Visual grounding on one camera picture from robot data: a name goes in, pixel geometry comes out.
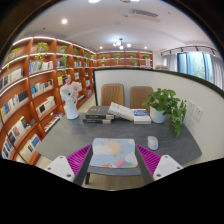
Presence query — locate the white leaning book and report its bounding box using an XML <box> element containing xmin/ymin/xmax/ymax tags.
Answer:
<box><xmin>108</xmin><ymin>102</ymin><xmax>134</xmax><ymax>121</ymax></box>

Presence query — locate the white vase with flowers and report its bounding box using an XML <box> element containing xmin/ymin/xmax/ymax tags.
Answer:
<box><xmin>60</xmin><ymin>79</ymin><xmax>82</xmax><ymax>120</ymax></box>

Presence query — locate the ceiling air vent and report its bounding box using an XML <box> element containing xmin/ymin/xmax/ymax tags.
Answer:
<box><xmin>131</xmin><ymin>9</ymin><xmax>158</xmax><ymax>18</ymax></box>

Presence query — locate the dark hardcover book bottom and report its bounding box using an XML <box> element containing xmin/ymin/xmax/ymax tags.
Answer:
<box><xmin>83</xmin><ymin>119</ymin><xmax>111</xmax><ymax>124</ymax></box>

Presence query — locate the potted green pothos plant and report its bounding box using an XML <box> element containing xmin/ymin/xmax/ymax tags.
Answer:
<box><xmin>142</xmin><ymin>88</ymin><xmax>186</xmax><ymax>137</ymax></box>

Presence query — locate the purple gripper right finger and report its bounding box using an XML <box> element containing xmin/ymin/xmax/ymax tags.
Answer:
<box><xmin>137</xmin><ymin>145</ymin><xmax>182</xmax><ymax>180</ymax></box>

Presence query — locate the tan chair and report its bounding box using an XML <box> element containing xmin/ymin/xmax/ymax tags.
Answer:
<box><xmin>129</xmin><ymin>86</ymin><xmax>153</xmax><ymax>112</ymax></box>
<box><xmin>101</xmin><ymin>83</ymin><xmax>124</xmax><ymax>106</ymax></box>

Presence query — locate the white wall power outlet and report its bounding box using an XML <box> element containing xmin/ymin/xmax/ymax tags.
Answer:
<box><xmin>187</xmin><ymin>100</ymin><xmax>203</xmax><ymax>121</ymax></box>

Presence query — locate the grey window curtain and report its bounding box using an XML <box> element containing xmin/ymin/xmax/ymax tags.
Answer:
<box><xmin>211</xmin><ymin>56</ymin><xmax>224</xmax><ymax>89</ymax></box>

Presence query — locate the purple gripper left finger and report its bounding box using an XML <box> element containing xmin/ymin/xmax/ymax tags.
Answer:
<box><xmin>45</xmin><ymin>145</ymin><xmax>92</xmax><ymax>182</ymax></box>

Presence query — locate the tan chair left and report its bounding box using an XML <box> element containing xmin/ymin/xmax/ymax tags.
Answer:
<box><xmin>101</xmin><ymin>83</ymin><xmax>124</xmax><ymax>106</ymax></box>

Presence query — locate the dark hardcover book top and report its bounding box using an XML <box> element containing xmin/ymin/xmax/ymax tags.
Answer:
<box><xmin>85</xmin><ymin>106</ymin><xmax>114</xmax><ymax>119</ymax></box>

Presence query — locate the ceiling chandelier lamp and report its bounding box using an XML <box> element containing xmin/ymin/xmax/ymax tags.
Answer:
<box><xmin>113</xmin><ymin>38</ymin><xmax>131</xmax><ymax>50</ymax></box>

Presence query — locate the tan chair right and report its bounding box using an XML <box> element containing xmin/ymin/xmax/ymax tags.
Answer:
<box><xmin>129</xmin><ymin>86</ymin><xmax>153</xmax><ymax>112</ymax></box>

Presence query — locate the blue and white book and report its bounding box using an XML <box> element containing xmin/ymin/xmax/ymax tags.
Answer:
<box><xmin>133</xmin><ymin>109</ymin><xmax>151</xmax><ymax>124</ymax></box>

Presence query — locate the orange wooden bookshelf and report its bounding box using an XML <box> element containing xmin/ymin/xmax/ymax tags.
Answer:
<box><xmin>0</xmin><ymin>36</ymin><xmax>153</xmax><ymax>165</ymax></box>

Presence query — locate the dark hardcover book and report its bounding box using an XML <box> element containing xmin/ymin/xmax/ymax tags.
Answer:
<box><xmin>83</xmin><ymin>119</ymin><xmax>111</xmax><ymax>124</ymax></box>
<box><xmin>85</xmin><ymin>106</ymin><xmax>114</xmax><ymax>119</ymax></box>

